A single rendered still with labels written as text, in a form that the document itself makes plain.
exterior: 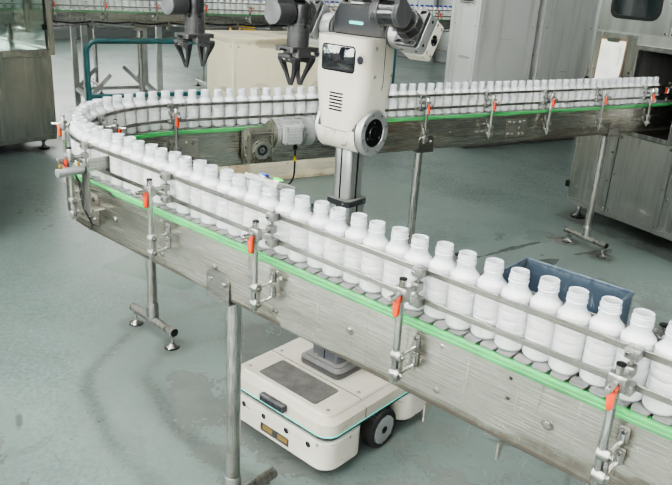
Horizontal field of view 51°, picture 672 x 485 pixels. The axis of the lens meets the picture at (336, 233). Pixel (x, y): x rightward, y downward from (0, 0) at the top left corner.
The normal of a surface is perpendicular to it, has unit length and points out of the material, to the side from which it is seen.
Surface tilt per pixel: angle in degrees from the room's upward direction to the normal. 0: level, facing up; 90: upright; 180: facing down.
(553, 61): 90
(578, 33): 90
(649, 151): 90
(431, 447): 0
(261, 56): 90
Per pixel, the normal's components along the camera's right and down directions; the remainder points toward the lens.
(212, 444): 0.06, -0.94
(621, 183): -0.88, 0.09
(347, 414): 0.43, -0.66
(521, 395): -0.67, 0.22
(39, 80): 0.74, 0.27
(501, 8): 0.50, 0.33
